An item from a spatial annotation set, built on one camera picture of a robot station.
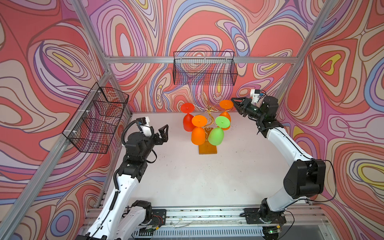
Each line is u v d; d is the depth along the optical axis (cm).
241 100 72
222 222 73
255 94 73
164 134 66
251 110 69
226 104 78
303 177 45
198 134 77
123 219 54
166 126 69
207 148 98
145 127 58
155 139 64
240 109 71
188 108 77
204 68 96
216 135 78
